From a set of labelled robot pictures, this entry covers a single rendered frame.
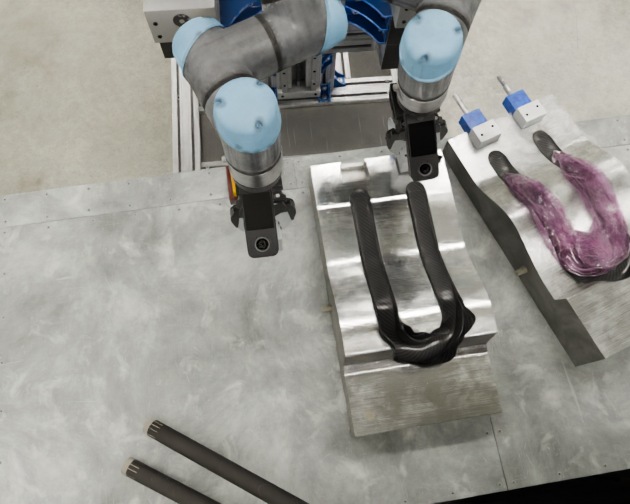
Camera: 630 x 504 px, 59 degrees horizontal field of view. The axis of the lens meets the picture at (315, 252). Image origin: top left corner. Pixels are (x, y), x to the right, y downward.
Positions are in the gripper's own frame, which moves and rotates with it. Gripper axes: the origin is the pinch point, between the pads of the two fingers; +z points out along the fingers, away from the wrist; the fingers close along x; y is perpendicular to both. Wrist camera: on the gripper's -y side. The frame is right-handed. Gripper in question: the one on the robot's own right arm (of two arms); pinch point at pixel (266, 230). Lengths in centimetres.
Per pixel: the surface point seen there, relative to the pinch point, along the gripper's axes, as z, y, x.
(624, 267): 8, -14, -65
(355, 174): 8.8, 12.4, -18.8
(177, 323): 15.0, -10.5, 19.1
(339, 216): 6.4, 3.2, -13.8
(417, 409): 8.9, -33.0, -21.4
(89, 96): 95, 101, 61
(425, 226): 7.1, -0.9, -29.6
